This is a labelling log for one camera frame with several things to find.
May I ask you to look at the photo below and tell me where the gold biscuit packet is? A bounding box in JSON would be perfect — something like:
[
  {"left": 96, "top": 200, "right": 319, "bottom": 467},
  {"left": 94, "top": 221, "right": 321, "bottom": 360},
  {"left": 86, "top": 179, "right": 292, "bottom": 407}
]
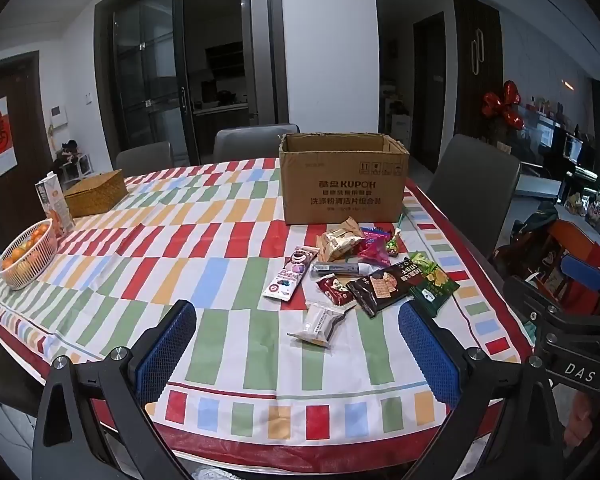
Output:
[{"left": 316, "top": 216, "right": 365, "bottom": 262}]

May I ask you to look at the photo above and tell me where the dark wooden door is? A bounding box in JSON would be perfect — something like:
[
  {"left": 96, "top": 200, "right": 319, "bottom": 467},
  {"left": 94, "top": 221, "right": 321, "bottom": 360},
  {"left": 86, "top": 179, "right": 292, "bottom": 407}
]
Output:
[{"left": 0, "top": 55, "right": 48, "bottom": 251}]

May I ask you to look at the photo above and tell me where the silver refrigerator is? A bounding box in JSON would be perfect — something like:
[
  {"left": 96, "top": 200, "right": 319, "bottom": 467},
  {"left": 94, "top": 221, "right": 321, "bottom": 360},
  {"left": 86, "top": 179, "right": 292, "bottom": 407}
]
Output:
[{"left": 241, "top": 0, "right": 276, "bottom": 127}]

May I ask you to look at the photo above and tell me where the purple pink bear packet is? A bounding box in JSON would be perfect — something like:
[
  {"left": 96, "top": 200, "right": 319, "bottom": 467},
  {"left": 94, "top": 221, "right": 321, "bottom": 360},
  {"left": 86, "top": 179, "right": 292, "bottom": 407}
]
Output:
[{"left": 262, "top": 246, "right": 317, "bottom": 302}]

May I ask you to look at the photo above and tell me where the dark cabinet door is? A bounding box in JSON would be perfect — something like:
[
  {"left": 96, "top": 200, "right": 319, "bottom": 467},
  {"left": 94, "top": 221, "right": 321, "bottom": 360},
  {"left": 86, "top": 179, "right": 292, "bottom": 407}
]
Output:
[{"left": 452, "top": 0, "right": 503, "bottom": 136}]

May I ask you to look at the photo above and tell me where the orange blue small chair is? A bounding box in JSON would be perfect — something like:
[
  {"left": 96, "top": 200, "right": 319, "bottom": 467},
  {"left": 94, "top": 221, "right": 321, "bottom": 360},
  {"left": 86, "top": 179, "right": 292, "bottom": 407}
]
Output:
[{"left": 545, "top": 220, "right": 600, "bottom": 316}]

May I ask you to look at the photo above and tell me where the white plastic basket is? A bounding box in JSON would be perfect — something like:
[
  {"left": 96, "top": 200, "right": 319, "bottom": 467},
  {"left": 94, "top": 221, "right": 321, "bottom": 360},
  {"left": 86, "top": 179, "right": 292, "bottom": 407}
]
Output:
[{"left": 0, "top": 220, "right": 60, "bottom": 291}]

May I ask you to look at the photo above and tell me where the grey tube packet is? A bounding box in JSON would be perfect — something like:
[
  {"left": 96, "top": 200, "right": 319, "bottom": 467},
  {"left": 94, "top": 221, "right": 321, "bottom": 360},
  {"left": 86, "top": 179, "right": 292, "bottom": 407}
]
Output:
[{"left": 310, "top": 260, "right": 376, "bottom": 277}]

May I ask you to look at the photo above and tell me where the pink packet with blue strip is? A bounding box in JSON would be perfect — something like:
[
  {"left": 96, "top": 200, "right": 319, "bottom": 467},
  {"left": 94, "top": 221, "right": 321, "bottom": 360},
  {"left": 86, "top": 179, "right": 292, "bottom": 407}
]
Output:
[{"left": 356, "top": 227, "right": 396, "bottom": 267}]

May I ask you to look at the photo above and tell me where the green snack packet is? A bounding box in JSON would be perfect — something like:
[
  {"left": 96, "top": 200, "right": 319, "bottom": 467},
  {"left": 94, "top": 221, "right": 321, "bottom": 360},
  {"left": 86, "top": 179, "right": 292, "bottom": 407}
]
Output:
[{"left": 407, "top": 251, "right": 461, "bottom": 317}]

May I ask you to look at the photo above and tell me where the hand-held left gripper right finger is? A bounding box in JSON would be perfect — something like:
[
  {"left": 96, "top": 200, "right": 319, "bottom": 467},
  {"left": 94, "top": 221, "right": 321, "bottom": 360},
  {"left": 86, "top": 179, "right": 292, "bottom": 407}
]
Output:
[{"left": 398, "top": 300, "right": 566, "bottom": 480}]

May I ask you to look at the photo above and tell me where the glass sliding door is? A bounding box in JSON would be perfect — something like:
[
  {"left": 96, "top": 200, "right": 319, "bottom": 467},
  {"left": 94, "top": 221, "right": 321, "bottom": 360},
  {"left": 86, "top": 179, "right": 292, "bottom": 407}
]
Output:
[{"left": 95, "top": 0, "right": 191, "bottom": 166}]

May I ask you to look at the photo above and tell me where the pile of oranges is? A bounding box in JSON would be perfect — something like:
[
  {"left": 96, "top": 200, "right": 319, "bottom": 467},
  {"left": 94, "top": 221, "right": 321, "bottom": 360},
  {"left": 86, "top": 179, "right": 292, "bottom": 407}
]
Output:
[{"left": 1, "top": 223, "right": 51, "bottom": 267}]

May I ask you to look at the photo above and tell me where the woven wicker box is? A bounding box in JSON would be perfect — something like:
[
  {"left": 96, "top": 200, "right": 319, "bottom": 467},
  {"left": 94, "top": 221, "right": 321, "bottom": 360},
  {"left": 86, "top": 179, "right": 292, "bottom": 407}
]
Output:
[{"left": 64, "top": 170, "right": 127, "bottom": 219}]

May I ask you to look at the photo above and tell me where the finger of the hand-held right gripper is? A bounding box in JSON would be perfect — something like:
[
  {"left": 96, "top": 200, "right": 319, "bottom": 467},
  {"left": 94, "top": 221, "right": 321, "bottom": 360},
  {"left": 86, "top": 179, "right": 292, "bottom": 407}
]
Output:
[{"left": 502, "top": 275, "right": 600, "bottom": 334}]

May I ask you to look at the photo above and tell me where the black piano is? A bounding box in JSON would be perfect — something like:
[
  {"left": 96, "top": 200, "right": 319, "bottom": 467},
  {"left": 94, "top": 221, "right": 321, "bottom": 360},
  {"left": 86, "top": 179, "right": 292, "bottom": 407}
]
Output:
[{"left": 550, "top": 130, "right": 600, "bottom": 196}]

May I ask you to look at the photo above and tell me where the orange juice carton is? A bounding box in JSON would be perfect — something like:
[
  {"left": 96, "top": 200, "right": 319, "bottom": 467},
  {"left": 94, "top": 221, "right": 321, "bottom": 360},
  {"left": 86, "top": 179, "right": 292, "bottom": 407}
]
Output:
[{"left": 34, "top": 172, "right": 76, "bottom": 237}]

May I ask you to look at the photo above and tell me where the white shoe shelf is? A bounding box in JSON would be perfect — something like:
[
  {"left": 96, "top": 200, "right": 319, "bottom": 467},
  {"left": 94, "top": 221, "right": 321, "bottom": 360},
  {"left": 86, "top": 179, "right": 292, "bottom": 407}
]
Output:
[{"left": 55, "top": 140, "right": 88, "bottom": 181}]

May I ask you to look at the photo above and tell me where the clear wrapped white cake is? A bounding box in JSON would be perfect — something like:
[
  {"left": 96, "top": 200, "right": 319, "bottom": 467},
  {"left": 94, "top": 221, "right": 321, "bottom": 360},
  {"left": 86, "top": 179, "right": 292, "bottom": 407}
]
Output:
[{"left": 287, "top": 301, "right": 357, "bottom": 347}]

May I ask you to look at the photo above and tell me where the white storage box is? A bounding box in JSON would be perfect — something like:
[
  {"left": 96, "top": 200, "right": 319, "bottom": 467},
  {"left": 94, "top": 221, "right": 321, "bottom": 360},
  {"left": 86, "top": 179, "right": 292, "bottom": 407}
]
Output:
[{"left": 390, "top": 110, "right": 412, "bottom": 148}]

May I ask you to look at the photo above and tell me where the brown cardboard box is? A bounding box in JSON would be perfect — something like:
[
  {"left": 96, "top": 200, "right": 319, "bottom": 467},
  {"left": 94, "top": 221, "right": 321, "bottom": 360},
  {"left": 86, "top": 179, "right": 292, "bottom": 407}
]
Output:
[{"left": 279, "top": 132, "right": 411, "bottom": 225}]

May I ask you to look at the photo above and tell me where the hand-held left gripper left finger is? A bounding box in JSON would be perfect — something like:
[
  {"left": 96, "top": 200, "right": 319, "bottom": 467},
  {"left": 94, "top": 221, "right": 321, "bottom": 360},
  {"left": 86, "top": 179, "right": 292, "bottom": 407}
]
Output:
[{"left": 31, "top": 299, "right": 197, "bottom": 480}]

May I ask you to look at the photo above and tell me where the television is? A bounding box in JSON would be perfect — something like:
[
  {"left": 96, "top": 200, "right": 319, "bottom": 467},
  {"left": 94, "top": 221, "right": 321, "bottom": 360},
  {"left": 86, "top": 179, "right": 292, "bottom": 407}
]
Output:
[{"left": 510, "top": 112, "right": 561, "bottom": 150}]

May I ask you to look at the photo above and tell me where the dark red small packet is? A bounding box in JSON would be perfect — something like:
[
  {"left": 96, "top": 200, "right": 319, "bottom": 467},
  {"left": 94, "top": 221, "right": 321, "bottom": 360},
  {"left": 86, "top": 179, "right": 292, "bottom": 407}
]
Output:
[{"left": 316, "top": 274, "right": 357, "bottom": 307}]

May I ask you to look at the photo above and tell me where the black brown snack packet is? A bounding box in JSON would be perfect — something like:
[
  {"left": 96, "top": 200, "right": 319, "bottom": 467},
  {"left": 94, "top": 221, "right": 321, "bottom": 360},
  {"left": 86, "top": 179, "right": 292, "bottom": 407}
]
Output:
[{"left": 346, "top": 258, "right": 420, "bottom": 319}]

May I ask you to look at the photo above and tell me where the grey dining chair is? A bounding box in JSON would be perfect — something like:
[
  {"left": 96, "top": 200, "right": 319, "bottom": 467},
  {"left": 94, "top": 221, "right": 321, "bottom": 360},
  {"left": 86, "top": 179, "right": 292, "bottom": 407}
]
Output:
[
  {"left": 426, "top": 133, "right": 522, "bottom": 261},
  {"left": 116, "top": 141, "right": 174, "bottom": 173},
  {"left": 213, "top": 123, "right": 301, "bottom": 163}
]

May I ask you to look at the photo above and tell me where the green lollipop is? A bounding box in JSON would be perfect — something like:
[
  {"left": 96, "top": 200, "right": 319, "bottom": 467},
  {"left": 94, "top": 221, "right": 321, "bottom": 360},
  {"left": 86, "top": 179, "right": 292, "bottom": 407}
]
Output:
[{"left": 384, "top": 213, "right": 406, "bottom": 256}]

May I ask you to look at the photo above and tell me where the red foil balloon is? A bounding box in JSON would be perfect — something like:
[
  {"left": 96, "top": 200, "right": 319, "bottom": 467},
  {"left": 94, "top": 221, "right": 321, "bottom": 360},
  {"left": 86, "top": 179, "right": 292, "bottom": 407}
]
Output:
[{"left": 482, "top": 81, "right": 526, "bottom": 131}]

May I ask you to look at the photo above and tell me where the dark green bag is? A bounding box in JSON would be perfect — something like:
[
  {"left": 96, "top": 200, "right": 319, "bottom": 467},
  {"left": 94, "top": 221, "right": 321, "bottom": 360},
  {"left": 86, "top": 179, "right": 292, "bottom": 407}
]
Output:
[{"left": 495, "top": 205, "right": 561, "bottom": 271}]

